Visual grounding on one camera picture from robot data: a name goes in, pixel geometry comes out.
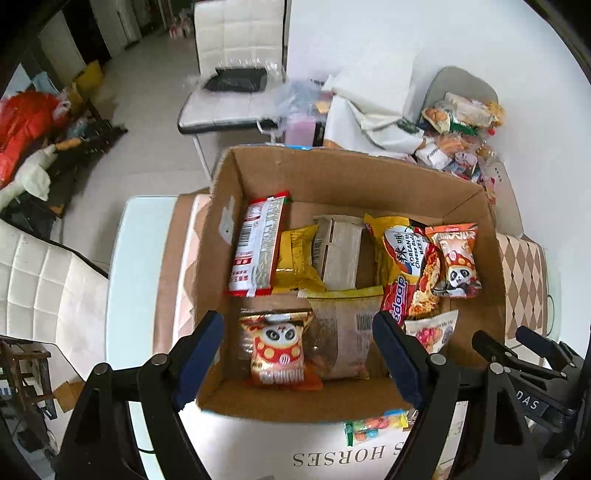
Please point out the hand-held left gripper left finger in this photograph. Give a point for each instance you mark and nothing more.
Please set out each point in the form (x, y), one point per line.
(198, 360)

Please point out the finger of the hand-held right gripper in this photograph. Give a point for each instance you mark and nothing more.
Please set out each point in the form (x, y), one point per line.
(549, 353)
(494, 350)

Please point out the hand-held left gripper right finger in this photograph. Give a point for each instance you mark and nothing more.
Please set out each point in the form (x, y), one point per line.
(397, 360)

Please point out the white pizza print snack packet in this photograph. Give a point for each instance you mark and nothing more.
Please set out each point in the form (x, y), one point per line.
(434, 330)

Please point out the yellow-edged clear bread packet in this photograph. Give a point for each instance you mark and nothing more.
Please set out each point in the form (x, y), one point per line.
(341, 332)

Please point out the colourful candy packet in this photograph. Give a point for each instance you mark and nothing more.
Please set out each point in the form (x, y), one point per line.
(374, 424)

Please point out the panda print snack packet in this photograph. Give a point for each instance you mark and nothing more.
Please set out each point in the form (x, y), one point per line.
(455, 267)
(277, 355)

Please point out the yellow red instant noodle packet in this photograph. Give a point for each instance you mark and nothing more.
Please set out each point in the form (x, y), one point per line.
(406, 277)

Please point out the pale snack packet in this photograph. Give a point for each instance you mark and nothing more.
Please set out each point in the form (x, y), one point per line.
(339, 254)

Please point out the long red white snack packet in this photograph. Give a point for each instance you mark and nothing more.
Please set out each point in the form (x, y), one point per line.
(256, 244)

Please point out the small yellow snack packet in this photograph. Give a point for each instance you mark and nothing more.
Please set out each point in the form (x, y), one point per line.
(295, 258)

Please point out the cardboard box blue print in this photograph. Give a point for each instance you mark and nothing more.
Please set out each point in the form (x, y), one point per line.
(346, 180)

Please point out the small brown carton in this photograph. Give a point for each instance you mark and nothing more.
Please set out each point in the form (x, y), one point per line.
(68, 395)

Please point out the wooden stool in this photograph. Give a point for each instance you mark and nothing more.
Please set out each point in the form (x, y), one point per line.
(23, 364)

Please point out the pile of assorted snack packets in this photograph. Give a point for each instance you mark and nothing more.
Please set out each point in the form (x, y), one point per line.
(457, 147)

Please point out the white tote bag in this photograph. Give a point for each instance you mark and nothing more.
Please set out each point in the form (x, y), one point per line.
(369, 120)

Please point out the black folded equipment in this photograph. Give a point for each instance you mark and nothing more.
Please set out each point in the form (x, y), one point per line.
(92, 138)

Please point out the pink box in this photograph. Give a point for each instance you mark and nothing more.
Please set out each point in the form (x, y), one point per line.
(300, 131)

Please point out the white plush goose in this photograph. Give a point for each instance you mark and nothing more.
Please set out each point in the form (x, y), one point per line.
(37, 170)

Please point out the grey chair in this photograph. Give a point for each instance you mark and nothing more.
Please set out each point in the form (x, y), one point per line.
(457, 83)

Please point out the clear plastic bag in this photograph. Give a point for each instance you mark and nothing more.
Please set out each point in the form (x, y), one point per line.
(295, 97)

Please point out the black bag in plastic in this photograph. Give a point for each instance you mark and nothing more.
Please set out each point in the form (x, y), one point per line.
(235, 79)

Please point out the red bag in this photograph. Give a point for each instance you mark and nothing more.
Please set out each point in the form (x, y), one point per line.
(23, 134)

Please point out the yellow cardboard box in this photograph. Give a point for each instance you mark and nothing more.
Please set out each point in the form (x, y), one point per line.
(87, 83)

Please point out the white quilted chair black frame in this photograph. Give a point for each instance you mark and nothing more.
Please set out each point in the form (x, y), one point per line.
(46, 286)

